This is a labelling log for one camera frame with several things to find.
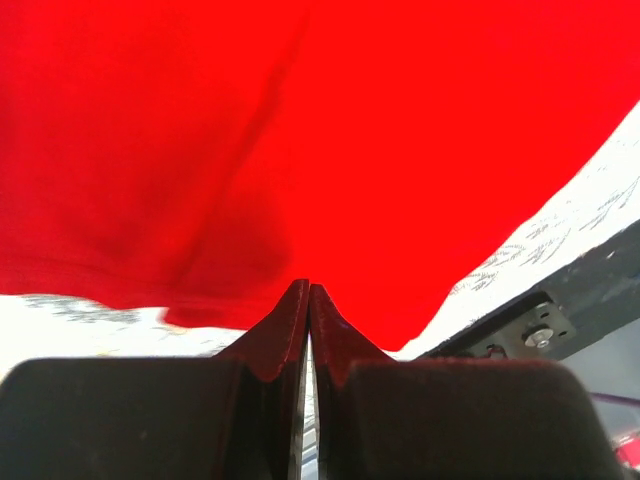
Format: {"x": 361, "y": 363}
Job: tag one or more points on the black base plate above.
{"x": 564, "y": 313}

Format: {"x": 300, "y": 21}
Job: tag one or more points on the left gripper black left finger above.
{"x": 238, "y": 414}

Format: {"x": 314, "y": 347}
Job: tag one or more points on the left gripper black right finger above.
{"x": 447, "y": 418}

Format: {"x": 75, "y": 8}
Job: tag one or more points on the red t shirt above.
{"x": 202, "y": 155}

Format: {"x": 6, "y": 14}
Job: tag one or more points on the floral table mat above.
{"x": 601, "y": 200}

